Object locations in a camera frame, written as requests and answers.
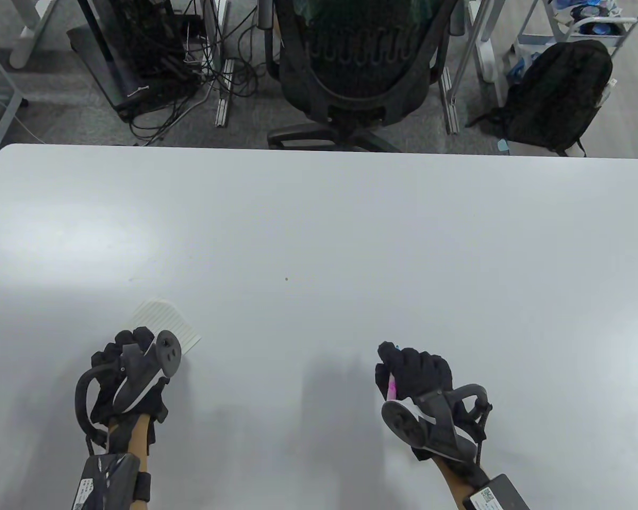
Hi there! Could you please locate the person's left hand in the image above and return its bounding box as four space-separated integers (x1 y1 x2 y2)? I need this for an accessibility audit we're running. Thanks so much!
89 328 169 426

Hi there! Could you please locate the person's right hand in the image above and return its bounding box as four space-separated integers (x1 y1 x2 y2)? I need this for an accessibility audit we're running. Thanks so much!
375 342 487 468

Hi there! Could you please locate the pink and blue permanent marker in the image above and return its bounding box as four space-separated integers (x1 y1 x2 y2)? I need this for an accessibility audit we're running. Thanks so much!
385 344 402 402

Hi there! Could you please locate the white lined letter paper pad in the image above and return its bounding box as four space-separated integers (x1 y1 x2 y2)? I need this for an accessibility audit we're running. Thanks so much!
130 300 202 352

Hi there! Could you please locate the person's left forearm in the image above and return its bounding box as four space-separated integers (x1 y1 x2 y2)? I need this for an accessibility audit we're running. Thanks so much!
106 414 152 473

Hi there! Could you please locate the person's right forearm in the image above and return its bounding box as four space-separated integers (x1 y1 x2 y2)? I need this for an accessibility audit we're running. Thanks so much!
431 457 490 497

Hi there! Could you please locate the black mesh office chair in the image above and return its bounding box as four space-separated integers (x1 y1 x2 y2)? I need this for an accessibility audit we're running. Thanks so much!
259 0 466 153

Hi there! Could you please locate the black backpack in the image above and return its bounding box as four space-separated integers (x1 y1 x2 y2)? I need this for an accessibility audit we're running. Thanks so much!
465 40 615 157

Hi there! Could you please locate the black computer equipment rack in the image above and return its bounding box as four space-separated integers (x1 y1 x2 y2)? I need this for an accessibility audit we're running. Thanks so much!
66 0 203 123

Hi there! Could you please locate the white table leg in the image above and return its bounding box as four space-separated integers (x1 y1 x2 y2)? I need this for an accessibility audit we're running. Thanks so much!
9 0 59 70
465 0 503 83

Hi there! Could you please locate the white metal cart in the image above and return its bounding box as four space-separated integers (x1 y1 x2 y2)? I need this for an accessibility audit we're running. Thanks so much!
516 0 638 59

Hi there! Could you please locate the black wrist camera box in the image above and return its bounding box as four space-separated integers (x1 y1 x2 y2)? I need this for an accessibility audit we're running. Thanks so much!
463 474 531 510
72 454 152 510

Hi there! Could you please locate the aluminium profile rail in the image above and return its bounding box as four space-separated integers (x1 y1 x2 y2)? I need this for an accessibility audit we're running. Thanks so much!
215 58 236 128
440 68 460 134

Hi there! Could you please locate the grey metal frame leg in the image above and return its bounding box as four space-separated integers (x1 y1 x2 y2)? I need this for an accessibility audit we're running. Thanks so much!
0 32 30 171

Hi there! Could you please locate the tangle of black cables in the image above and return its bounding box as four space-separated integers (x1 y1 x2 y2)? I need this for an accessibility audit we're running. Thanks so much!
128 0 269 147

